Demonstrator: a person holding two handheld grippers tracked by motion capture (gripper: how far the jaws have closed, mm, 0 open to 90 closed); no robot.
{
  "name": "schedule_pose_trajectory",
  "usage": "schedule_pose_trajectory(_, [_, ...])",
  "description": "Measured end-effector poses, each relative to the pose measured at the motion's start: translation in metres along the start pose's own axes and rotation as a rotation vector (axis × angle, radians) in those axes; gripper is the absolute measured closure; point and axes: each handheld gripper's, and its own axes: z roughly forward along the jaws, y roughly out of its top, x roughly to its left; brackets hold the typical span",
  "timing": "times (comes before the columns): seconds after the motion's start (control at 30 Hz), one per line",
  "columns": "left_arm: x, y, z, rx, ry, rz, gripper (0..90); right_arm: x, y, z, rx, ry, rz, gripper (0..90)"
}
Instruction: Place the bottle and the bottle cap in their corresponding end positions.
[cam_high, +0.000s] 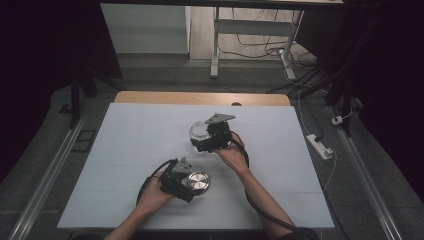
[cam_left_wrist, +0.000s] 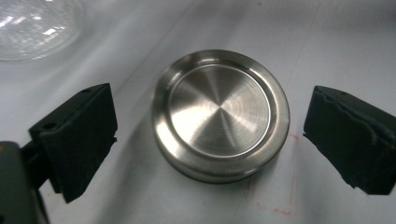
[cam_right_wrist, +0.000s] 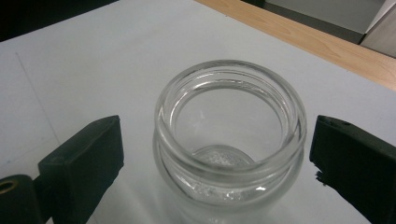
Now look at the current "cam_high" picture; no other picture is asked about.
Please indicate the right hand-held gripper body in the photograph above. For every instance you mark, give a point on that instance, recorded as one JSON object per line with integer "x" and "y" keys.
{"x": 218, "y": 135}

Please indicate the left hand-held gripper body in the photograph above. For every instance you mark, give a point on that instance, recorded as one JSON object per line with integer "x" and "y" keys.
{"x": 175, "y": 176}

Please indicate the silver metal jar lid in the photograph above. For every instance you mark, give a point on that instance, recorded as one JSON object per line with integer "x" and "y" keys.
{"x": 199, "y": 181}

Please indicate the clear glass jar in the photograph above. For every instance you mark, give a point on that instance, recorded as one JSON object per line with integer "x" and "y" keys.
{"x": 199, "y": 130}

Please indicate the person's right hand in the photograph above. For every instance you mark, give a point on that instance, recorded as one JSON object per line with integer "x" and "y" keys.
{"x": 233, "y": 156}

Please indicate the person's left hand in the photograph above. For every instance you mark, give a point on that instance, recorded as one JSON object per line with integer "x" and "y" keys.
{"x": 153, "y": 196}

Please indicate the wooden table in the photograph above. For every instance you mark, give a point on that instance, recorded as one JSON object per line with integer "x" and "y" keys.
{"x": 186, "y": 98}

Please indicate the white table mat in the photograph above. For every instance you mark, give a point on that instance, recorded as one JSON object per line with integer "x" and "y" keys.
{"x": 133, "y": 140}

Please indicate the white power strip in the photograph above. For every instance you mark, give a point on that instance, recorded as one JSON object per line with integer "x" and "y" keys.
{"x": 319, "y": 146}

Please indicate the small white adapter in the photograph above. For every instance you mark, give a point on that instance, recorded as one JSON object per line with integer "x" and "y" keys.
{"x": 337, "y": 120}

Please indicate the white cabinet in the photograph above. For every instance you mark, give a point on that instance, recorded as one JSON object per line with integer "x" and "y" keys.
{"x": 146, "y": 30}

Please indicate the black metal stand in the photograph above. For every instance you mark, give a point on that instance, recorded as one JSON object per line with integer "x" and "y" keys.
{"x": 76, "y": 100}
{"x": 345, "y": 96}

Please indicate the dark curtain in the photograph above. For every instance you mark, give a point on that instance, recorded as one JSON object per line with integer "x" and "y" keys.
{"x": 393, "y": 83}
{"x": 43, "y": 66}

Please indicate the white desk frame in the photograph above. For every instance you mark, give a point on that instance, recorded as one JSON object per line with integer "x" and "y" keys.
{"x": 253, "y": 26}

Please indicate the aluminium floor rail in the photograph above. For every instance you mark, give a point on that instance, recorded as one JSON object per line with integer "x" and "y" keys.
{"x": 366, "y": 183}
{"x": 46, "y": 180}

